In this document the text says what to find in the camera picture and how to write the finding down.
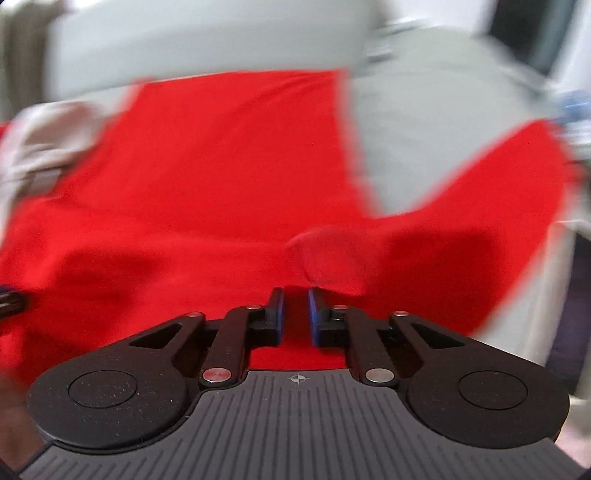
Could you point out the grey sofa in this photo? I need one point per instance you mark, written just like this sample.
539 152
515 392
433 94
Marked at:
415 138

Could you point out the dark television screen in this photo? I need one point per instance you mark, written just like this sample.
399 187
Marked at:
531 32

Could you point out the blue mesh ball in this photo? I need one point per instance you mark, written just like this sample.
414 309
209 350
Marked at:
575 106

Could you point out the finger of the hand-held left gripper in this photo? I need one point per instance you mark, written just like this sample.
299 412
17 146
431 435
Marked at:
11 304

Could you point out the red garment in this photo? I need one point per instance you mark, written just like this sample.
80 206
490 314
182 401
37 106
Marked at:
207 184

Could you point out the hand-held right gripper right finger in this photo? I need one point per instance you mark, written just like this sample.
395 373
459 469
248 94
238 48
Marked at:
313 318

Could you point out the beige garment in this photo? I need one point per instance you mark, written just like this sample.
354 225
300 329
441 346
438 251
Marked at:
41 143

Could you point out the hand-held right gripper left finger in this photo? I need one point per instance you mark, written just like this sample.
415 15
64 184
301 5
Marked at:
280 318

